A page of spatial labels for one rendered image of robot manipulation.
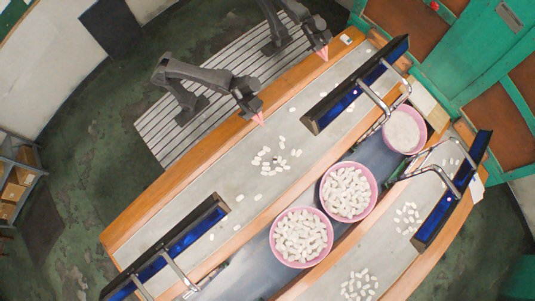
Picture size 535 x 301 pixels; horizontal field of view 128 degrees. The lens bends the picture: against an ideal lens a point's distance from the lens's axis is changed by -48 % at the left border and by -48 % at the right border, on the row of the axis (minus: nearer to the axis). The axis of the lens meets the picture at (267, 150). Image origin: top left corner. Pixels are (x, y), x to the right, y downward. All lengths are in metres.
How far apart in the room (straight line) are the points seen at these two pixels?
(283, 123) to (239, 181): 0.33
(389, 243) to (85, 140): 2.55
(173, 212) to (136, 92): 1.51
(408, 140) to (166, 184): 1.18
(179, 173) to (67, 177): 1.76
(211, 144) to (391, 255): 0.97
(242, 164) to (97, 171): 1.62
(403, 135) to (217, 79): 0.92
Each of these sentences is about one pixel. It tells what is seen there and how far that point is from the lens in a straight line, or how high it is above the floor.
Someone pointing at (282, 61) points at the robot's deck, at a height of 0.67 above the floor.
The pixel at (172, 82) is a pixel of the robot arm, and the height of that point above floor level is 1.00.
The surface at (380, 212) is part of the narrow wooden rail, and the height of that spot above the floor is 0.76.
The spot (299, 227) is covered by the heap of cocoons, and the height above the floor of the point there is 0.74.
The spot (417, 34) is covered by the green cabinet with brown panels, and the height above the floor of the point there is 1.01.
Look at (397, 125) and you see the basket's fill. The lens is 1.31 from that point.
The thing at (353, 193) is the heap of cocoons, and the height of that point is 0.74.
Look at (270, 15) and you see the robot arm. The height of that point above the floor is 0.91.
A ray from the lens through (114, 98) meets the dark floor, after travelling 2.56.
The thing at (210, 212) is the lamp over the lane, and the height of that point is 1.10.
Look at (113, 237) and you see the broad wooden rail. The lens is 1.31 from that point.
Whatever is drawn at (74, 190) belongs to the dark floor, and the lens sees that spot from 2.60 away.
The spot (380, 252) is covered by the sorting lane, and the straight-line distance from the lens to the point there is 1.19.
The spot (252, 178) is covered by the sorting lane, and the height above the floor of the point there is 0.74.
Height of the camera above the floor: 1.81
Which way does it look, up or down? 75 degrees down
